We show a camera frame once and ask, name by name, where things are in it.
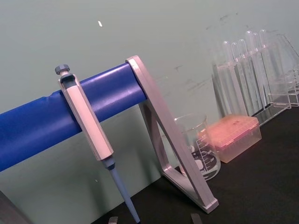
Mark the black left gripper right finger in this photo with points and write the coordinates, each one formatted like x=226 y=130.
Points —
x=196 y=219

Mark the grey white pipette blue tip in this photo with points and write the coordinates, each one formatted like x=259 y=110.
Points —
x=87 y=116

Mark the black table cloth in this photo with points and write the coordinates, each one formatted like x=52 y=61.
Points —
x=257 y=191

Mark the small clear acrylic holder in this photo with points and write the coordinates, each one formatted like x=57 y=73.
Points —
x=280 y=100

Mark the clear test tube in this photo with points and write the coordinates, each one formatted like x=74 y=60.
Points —
x=249 y=42
x=256 y=44
x=243 y=51
x=227 y=70
x=235 y=53
x=264 y=39

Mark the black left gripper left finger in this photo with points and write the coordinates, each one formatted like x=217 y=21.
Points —
x=113 y=221

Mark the pink pipette tip box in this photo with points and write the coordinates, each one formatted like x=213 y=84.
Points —
x=236 y=133

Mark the clear acrylic test tube rack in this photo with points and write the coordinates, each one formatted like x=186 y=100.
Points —
x=261 y=116

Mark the clear glass beaker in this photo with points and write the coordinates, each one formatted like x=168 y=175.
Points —
x=208 y=163

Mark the pipette stand with blue bar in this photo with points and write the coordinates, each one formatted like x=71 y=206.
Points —
x=35 y=126

